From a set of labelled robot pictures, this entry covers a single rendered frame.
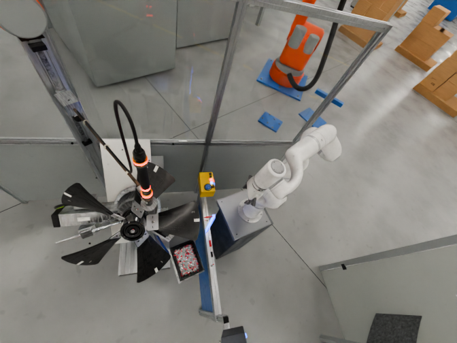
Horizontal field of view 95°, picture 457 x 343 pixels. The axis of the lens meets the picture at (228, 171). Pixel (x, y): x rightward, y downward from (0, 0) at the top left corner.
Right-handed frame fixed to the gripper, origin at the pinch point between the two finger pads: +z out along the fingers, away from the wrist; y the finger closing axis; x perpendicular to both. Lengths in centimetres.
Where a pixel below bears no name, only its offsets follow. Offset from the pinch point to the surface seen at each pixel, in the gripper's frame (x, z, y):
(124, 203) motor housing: 61, 30, 3
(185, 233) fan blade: 27.3, 27.9, -14.1
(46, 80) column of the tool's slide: 96, -9, 46
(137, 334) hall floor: 50, 143, -77
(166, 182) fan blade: 40.4, 6.9, 6.9
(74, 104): 85, -4, 39
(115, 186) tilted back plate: 68, 36, 15
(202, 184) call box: 15.0, 39.1, 21.7
